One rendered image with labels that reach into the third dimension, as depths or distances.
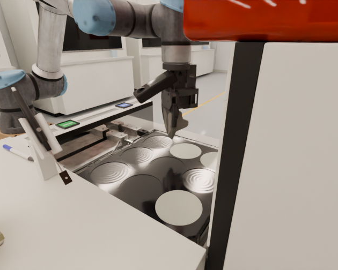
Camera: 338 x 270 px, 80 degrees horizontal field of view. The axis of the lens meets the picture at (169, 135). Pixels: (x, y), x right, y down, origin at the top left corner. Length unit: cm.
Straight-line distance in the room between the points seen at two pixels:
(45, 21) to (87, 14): 45
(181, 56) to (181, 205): 34
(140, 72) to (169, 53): 465
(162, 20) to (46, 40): 53
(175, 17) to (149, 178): 38
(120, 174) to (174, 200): 17
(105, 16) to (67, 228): 38
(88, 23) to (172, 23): 18
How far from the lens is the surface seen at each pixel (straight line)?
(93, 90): 401
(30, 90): 100
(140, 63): 515
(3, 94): 99
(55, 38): 93
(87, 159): 69
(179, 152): 64
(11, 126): 101
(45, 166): 47
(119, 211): 37
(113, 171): 57
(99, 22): 47
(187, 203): 47
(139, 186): 51
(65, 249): 34
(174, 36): 51
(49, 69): 99
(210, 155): 64
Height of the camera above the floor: 122
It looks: 25 degrees down
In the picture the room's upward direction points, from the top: straight up
